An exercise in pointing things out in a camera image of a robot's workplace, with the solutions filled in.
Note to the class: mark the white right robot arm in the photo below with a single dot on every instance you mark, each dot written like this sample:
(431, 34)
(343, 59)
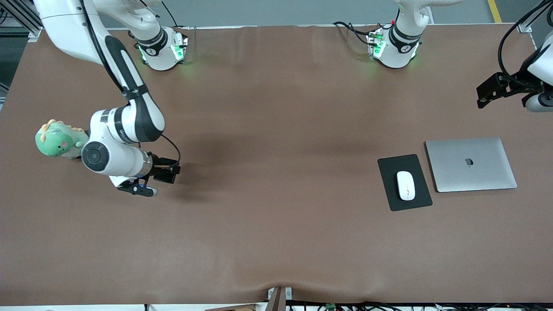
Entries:
(110, 157)

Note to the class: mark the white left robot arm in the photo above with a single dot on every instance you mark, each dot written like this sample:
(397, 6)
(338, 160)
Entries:
(395, 49)

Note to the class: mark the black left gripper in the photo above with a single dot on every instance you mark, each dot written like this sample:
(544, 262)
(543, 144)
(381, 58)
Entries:
(515, 83)

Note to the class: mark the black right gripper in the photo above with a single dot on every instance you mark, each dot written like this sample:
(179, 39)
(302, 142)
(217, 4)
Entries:
(159, 169)

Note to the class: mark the green terminal connector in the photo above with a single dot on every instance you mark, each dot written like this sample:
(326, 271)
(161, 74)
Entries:
(330, 306)

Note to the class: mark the white computer mouse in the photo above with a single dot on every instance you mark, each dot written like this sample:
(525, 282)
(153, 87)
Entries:
(406, 185)

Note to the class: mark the brown table cover mat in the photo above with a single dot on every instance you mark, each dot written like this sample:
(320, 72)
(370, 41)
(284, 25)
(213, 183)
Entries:
(276, 237)

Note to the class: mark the aluminium frame profile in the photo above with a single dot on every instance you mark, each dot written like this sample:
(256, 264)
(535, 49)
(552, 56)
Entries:
(525, 26)
(17, 19)

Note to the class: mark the green dinosaur plush toy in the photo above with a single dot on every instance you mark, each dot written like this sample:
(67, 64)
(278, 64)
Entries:
(54, 140)

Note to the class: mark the silver laptop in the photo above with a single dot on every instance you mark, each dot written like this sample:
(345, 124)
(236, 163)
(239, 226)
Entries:
(471, 170)

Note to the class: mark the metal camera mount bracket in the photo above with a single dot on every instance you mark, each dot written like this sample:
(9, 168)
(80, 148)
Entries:
(280, 298)

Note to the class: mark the black mouse pad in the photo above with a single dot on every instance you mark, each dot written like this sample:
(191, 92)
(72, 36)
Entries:
(389, 172)

